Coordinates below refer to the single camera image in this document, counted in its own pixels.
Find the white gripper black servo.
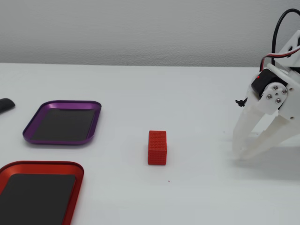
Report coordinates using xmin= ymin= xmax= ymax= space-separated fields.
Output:
xmin=232 ymin=63 xmax=300 ymax=161

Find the red studded block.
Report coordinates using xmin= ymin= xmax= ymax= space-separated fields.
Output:
xmin=147 ymin=130 xmax=167 ymax=166

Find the black zip tie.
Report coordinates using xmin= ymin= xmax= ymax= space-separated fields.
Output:
xmin=235 ymin=97 xmax=248 ymax=108

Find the purple metal tray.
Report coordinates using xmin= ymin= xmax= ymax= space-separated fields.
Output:
xmin=22 ymin=100 xmax=102 ymax=146

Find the red metal tray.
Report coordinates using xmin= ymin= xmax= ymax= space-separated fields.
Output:
xmin=0 ymin=160 xmax=85 ymax=225

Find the black rounded object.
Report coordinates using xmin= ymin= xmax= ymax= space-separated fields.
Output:
xmin=0 ymin=98 xmax=16 ymax=115

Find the red white black servo wire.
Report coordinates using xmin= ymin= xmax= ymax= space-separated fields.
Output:
xmin=259 ymin=45 xmax=300 ymax=72

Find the black cable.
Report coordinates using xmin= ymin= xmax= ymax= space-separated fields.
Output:
xmin=272 ymin=8 xmax=300 ymax=65

